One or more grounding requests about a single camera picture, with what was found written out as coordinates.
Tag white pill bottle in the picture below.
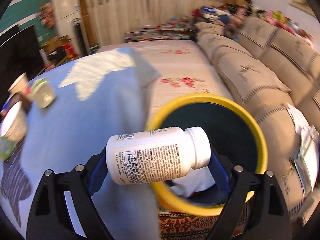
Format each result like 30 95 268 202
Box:
106 127 211 185

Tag yellow-rimmed trash bin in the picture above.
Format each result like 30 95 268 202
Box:
145 93 268 216

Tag dark striped star mat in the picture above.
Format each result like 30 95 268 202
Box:
1 139 32 227

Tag green white tin can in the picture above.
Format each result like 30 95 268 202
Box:
0 137 17 161

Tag white plastic bowl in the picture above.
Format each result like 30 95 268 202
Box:
1 101 28 142

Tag green white milk carton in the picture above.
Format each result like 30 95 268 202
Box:
31 78 55 108

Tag light blue tablecloth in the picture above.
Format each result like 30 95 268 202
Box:
1 47 158 236

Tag white paper cup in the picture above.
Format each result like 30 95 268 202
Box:
8 73 30 95

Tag beige sofa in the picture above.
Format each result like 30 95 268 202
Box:
196 16 319 226

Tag black tower fan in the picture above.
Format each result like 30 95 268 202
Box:
73 18 91 56

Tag black television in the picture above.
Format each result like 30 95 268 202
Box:
0 25 44 106

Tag floral beige tablecloth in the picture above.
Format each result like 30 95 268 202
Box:
98 40 234 120

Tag cluttered glass side table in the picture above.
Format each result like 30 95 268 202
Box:
124 25 195 42

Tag pile of plush toys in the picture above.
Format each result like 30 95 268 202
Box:
194 0 314 47

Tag white air conditioner unit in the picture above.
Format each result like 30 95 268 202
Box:
51 0 82 56

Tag beige curtains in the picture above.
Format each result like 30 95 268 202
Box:
85 0 222 46

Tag framed flower painting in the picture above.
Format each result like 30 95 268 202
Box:
289 0 316 17

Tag floral wall decoration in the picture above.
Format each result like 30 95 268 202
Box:
37 2 55 29

